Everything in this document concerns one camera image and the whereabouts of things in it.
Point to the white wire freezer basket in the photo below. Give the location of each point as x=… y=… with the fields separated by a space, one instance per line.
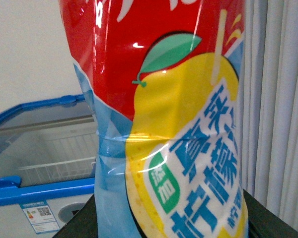
x=60 y=157

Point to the glass sliding freezer lid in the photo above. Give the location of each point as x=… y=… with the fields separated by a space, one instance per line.
x=42 y=112

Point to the red label lemon tea bottle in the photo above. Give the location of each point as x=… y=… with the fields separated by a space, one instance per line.
x=161 y=79

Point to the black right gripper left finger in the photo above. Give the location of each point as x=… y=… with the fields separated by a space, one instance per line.
x=83 y=224

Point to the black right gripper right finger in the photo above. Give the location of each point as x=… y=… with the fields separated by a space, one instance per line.
x=263 y=223

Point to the white chest freezer blue rim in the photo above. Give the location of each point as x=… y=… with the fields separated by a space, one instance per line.
x=39 y=211

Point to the white pleated curtain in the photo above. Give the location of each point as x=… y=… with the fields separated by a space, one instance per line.
x=268 y=106

